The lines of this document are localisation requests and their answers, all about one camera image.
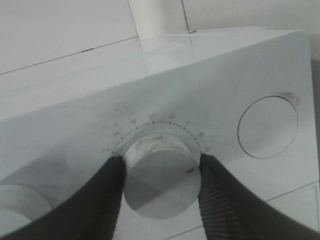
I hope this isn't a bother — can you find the white timer knob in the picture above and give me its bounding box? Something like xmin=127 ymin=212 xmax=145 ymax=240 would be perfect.
xmin=124 ymin=133 xmax=202 ymax=220

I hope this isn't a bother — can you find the white microwave oven body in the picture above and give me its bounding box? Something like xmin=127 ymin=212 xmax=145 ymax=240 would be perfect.
xmin=0 ymin=27 xmax=320 ymax=240

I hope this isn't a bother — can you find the white upper power knob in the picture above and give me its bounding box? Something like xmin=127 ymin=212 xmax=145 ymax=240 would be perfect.
xmin=0 ymin=184 xmax=52 ymax=236

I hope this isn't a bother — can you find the white round door button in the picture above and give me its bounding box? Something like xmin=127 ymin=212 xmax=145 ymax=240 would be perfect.
xmin=237 ymin=95 xmax=299 ymax=159

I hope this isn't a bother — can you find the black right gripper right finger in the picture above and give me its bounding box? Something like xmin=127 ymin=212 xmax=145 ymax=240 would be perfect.
xmin=199 ymin=153 xmax=320 ymax=240

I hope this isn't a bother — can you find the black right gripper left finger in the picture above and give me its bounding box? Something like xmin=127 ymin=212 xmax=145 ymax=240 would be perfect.
xmin=2 ymin=156 xmax=125 ymax=240

